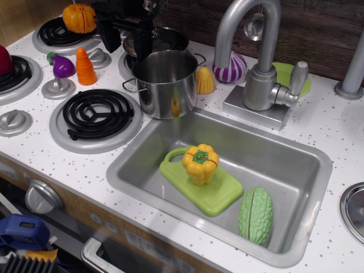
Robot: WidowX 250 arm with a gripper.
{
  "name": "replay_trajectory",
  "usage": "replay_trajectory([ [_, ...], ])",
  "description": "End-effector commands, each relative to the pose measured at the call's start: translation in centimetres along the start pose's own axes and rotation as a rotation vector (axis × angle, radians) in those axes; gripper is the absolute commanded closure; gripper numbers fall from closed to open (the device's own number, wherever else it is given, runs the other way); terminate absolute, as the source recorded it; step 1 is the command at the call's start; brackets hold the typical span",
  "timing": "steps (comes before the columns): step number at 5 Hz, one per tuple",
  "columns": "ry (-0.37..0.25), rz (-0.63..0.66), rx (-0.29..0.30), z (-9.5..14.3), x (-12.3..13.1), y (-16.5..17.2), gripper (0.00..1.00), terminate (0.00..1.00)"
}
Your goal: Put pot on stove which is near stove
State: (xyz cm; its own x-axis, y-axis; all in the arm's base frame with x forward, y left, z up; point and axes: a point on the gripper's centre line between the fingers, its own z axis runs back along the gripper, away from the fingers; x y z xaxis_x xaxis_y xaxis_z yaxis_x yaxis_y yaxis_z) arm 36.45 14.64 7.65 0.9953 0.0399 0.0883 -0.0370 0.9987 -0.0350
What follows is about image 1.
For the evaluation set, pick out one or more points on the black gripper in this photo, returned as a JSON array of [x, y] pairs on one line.
[[137, 16]]

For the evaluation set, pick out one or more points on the stainless steel pot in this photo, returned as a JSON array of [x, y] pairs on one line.
[[166, 83]]

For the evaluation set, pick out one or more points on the silver stove knob back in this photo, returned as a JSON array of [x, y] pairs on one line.
[[99, 59]]

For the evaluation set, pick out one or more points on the silver stove knob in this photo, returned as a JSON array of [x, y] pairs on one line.
[[99, 59], [58, 89], [15, 122]]

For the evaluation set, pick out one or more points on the silver pan behind pot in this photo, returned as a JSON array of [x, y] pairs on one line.
[[163, 39]]

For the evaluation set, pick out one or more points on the silver stove knob centre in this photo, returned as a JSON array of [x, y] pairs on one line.
[[58, 89]]

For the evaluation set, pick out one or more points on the silver stove knob left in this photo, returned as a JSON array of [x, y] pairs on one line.
[[15, 122]]

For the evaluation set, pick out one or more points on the back right burner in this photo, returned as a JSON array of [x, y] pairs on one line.
[[125, 64]]

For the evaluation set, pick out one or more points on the orange toy pumpkin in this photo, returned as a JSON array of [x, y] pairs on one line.
[[79, 18]]

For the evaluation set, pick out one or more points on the orange toy carrot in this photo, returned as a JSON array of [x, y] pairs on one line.
[[84, 68]]

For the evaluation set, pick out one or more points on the purple toy eggplant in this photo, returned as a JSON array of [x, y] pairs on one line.
[[62, 66]]

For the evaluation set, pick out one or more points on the back left black burner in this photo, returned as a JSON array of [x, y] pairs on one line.
[[53, 36]]

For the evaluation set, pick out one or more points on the yellow toy corn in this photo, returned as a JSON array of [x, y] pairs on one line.
[[205, 81]]

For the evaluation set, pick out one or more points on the front right black burner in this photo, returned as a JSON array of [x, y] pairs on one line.
[[95, 121]]

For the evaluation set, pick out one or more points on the left edge black burner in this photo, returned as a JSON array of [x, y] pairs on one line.
[[22, 80]]

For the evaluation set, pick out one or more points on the purple striped toy onion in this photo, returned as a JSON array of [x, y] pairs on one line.
[[234, 72]]

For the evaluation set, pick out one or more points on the red toy vegetable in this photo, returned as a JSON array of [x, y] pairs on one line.
[[6, 62]]

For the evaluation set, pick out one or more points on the hanging silver ladle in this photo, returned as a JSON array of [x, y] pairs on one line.
[[254, 25]]

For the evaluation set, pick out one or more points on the silver toy faucet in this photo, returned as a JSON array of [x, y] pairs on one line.
[[262, 100]]

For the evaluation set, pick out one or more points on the yellow toy bell pepper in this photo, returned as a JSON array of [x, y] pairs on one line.
[[200, 163]]

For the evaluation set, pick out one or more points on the green plastic plate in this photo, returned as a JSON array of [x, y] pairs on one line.
[[284, 77]]

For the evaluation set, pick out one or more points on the silver oven dial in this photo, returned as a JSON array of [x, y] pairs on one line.
[[40, 198]]

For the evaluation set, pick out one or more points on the green plastic cutting board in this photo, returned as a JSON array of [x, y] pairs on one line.
[[213, 198]]

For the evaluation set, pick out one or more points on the grey metal sink basin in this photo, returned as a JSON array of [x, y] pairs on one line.
[[295, 176]]

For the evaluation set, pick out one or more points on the green toy bitter melon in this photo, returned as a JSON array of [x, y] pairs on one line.
[[255, 215]]

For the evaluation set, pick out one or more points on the blue clamp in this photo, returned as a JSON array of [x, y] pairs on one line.
[[24, 232]]

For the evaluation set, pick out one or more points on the silver bowl at edge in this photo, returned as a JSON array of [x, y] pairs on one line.
[[351, 208]]

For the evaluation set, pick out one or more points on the silver oven door handle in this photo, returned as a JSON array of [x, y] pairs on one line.
[[102, 255]]

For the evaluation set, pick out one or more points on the grey post with base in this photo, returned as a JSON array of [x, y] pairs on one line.
[[351, 87]]

